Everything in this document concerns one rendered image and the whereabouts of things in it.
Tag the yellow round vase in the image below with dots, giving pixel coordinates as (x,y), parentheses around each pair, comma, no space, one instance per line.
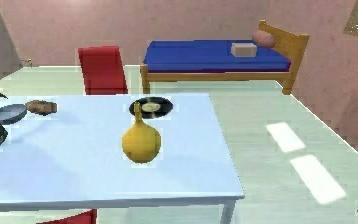
(141,141)

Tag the wooden bed blue mattress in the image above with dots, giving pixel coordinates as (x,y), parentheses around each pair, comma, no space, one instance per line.
(213,58)

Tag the red chair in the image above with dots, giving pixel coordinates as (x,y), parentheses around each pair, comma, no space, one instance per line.
(77,218)
(102,70)

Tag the beige box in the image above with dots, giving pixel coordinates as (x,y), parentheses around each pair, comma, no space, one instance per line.
(243,49)

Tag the pale blue table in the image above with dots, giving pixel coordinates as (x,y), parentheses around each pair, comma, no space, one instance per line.
(87,166)

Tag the pink pillow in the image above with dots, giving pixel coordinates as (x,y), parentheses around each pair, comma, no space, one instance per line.
(263,38)

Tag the brown lumpy potato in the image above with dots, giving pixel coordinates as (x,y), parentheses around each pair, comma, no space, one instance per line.
(42,107)

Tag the grey bowl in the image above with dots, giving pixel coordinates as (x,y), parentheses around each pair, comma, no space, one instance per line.
(8,113)

